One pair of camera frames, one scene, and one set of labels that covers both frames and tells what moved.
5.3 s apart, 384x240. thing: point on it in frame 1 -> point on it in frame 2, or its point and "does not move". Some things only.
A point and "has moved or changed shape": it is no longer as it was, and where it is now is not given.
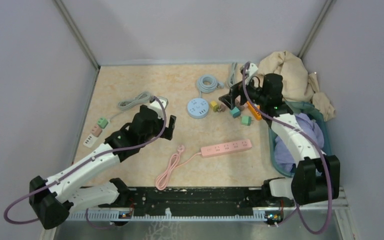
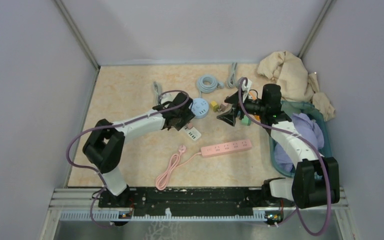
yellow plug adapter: x=214 y=106 does not move
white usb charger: x=90 y=140 has moved or changed shape
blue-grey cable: x=208 y=88 does not move
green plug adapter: x=246 y=120 does not move
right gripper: x=236 y=90 -> x=228 y=117
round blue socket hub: x=197 y=108 does not move
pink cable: x=162 y=180 does not move
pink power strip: x=226 y=148 does not move
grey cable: x=141 y=97 -> x=157 y=89
